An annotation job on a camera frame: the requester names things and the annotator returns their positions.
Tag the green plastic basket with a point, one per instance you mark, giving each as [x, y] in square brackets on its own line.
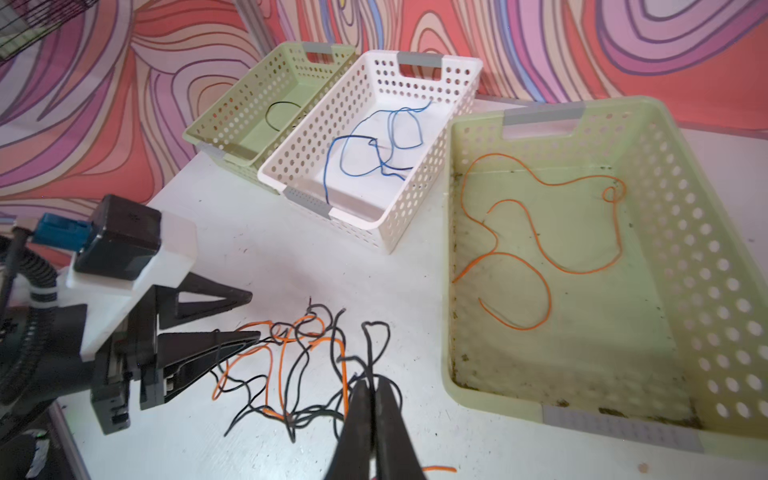
[250, 120]
[596, 283]

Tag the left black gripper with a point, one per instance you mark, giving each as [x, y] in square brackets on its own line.
[130, 355]

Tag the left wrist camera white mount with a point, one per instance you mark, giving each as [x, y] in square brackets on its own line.
[118, 254]

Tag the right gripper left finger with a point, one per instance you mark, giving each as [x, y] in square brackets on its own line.
[352, 456]

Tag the black wire basket left wall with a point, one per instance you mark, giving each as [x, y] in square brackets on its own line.
[24, 22]

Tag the right green plastic basket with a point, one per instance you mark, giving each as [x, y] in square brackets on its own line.
[596, 283]

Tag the white plastic basket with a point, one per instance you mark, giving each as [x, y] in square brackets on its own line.
[365, 157]

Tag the left green plastic basket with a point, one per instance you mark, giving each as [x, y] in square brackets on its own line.
[250, 120]

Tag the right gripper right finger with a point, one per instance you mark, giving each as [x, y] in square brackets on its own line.
[395, 456]

